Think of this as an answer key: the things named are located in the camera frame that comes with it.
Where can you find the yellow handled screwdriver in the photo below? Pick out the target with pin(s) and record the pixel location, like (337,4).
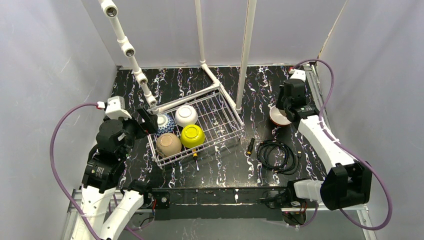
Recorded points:
(195,158)

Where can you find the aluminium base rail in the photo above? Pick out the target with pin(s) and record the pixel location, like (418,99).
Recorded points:
(212,205)

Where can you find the cream white bowl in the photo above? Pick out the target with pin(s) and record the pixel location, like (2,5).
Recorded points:
(274,111)

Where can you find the grey white bowl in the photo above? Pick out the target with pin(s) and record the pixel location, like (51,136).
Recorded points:
(186,115)

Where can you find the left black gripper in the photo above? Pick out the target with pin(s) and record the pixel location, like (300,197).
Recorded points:
(145,120)

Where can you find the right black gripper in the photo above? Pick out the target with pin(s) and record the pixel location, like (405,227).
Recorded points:
(284,103)

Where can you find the white bowl brown rim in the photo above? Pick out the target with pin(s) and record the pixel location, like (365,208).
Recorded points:
(168,144)

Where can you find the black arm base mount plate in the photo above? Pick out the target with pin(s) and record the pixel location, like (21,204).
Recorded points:
(218,198)

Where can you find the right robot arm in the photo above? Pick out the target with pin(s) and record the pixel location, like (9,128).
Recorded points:
(347,182)

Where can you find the white wire dish rack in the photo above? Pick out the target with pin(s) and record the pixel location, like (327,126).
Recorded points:
(216,117)

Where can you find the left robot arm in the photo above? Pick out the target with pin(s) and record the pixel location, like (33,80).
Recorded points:
(114,140)

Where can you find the red patterned blue bowl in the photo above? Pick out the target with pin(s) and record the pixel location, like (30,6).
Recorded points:
(166,124)

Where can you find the yellow green bowl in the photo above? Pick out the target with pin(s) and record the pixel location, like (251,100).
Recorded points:
(192,136)

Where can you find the white vertical pole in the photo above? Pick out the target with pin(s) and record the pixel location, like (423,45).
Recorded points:
(246,46)

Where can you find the black orange handled screwdriver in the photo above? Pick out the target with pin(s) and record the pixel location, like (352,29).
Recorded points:
(251,144)

